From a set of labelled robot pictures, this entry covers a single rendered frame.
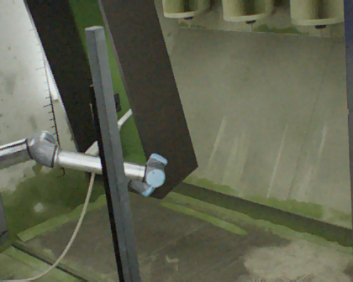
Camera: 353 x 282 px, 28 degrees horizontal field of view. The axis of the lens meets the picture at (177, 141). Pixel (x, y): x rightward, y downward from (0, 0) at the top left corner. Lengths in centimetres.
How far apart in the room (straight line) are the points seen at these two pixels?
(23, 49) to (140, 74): 111
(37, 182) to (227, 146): 128
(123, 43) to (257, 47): 149
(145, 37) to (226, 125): 130
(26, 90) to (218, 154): 132
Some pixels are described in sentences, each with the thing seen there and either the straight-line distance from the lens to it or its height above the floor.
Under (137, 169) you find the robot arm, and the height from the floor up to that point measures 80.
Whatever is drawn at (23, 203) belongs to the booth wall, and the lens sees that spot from 480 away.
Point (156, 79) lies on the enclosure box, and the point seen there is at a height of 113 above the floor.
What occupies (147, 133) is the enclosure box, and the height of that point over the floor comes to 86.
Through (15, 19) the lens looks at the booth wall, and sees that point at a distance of 459.
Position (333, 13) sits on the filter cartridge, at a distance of 415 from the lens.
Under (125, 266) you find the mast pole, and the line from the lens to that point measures 281.
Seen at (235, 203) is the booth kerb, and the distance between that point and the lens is 468.
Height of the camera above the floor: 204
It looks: 19 degrees down
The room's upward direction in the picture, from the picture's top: 7 degrees counter-clockwise
